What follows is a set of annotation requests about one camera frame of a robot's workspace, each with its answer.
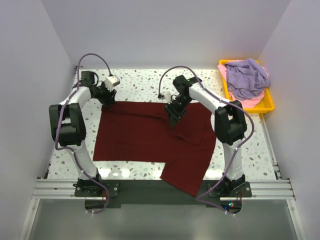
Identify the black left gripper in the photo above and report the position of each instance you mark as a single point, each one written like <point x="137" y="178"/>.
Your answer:
<point x="109" y="98"/>

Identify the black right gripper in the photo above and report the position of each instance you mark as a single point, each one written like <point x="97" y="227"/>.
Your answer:
<point x="174" y="115"/>

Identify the dark red t shirt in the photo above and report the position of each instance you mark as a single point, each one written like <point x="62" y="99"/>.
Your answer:
<point x="141" y="132"/>

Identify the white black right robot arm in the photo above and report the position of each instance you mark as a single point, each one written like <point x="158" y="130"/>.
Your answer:
<point x="229" y="126"/>

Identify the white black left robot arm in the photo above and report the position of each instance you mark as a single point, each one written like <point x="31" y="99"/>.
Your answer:
<point x="68" y="129"/>

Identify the pink t shirt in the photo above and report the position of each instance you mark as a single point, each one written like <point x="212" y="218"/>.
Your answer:
<point x="247" y="103"/>

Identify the lavender t shirt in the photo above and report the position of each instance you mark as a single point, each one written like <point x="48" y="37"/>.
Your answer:
<point x="246" y="79"/>

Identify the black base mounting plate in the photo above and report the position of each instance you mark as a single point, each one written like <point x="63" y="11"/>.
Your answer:
<point x="116" y="193"/>

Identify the yellow plastic bin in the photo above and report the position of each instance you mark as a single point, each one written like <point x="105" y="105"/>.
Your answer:
<point x="265" y="106"/>

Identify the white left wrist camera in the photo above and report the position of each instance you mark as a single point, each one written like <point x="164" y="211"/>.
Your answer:
<point x="111" y="82"/>

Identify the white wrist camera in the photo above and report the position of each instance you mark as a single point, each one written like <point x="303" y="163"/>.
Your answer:
<point x="166" y="96"/>
<point x="111" y="82"/>

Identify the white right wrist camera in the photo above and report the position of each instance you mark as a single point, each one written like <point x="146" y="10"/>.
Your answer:
<point x="166" y="96"/>

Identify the aluminium extrusion rail frame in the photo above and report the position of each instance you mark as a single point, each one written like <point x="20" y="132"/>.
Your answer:
<point x="260" y="164"/>

